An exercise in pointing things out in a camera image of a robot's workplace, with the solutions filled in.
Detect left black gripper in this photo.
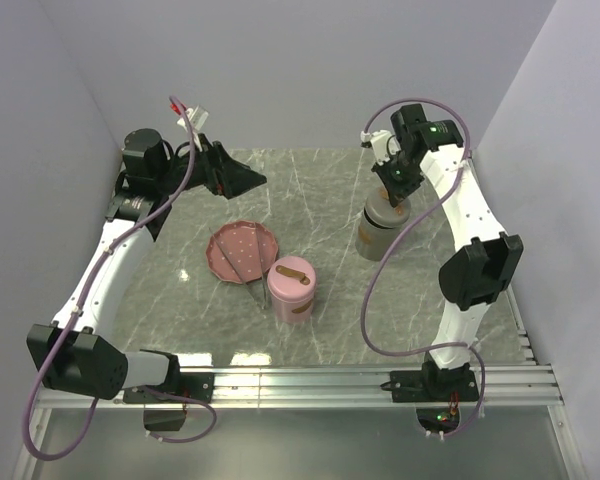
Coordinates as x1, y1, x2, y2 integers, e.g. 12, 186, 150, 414
156, 133, 266, 199

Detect grey round lid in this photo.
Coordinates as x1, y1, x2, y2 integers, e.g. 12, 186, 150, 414
363, 187, 411, 229

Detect grey cylindrical lunch container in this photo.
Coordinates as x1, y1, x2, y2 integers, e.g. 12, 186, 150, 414
355, 219, 402, 262

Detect pink round lid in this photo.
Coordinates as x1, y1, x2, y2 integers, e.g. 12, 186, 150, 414
267, 256, 317, 302

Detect metal kitchen tongs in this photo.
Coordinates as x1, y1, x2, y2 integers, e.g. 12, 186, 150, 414
205, 221, 269, 309

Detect pink cylindrical lunch container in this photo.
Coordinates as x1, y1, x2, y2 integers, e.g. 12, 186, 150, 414
271, 293, 314, 324

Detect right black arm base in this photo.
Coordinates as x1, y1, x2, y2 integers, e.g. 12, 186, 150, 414
380, 361, 484, 439

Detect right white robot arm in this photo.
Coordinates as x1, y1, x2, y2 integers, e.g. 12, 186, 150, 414
360, 98, 523, 400

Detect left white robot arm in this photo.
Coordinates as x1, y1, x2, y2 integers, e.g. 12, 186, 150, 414
26, 128, 267, 402

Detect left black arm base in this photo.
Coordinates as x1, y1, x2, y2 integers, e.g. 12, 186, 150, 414
122, 372, 217, 438

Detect pink scalloped dotted plate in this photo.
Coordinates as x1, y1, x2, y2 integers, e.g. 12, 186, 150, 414
205, 220, 279, 284

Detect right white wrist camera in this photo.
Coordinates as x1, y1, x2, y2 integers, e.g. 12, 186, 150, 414
360, 130, 399, 165

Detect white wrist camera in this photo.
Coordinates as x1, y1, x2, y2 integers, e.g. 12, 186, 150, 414
171, 103, 209, 150
360, 130, 399, 165

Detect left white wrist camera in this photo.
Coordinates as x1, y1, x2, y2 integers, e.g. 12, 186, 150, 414
171, 103, 209, 150

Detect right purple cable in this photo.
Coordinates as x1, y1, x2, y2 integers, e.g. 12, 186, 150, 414
359, 98, 487, 441

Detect purple cable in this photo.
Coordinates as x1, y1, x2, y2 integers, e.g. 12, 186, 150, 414
20, 95, 219, 461
359, 98, 487, 441

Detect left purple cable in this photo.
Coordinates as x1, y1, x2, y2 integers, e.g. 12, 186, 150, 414
20, 95, 219, 461

